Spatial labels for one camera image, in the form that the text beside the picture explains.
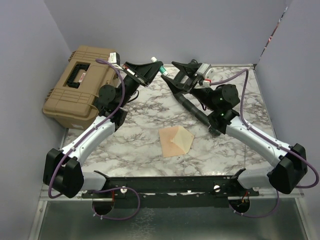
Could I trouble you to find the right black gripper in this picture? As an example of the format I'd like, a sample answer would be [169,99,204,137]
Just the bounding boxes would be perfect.
[162,60,218,111]

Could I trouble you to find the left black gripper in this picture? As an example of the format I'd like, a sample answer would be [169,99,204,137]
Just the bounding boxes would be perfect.
[118,61,163,108]

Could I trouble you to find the green white glue stick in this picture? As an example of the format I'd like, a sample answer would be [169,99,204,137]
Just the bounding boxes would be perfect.
[150,56,169,76]

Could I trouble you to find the tan paper envelope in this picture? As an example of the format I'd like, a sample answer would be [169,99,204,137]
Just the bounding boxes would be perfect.
[158,126,194,158]

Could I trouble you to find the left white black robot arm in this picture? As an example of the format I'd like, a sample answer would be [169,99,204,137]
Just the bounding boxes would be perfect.
[43,58,163,199]

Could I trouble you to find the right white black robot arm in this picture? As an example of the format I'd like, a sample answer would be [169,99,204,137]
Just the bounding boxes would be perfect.
[161,60,308,196]

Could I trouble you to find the tan plastic tool case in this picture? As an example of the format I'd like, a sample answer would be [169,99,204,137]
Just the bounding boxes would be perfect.
[42,45,119,130]

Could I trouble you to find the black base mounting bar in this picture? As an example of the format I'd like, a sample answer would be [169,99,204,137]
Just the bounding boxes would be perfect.
[82,171,259,209]

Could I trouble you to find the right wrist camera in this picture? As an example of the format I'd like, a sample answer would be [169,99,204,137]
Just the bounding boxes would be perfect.
[196,63,215,87]

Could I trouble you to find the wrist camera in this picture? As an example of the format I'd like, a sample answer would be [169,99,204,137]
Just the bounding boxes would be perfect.
[108,52,121,66]
[196,63,215,87]

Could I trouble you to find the black corrugated hose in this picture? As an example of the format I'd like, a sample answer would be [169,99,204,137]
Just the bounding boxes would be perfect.
[172,58,221,137]

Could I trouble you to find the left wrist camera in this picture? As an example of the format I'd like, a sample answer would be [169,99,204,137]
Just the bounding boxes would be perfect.
[108,52,121,66]

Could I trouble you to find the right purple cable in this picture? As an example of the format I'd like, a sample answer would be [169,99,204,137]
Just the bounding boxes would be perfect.
[209,68,319,219]

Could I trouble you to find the aluminium frame rail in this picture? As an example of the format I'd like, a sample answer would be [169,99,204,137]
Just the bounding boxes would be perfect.
[39,189,83,201]

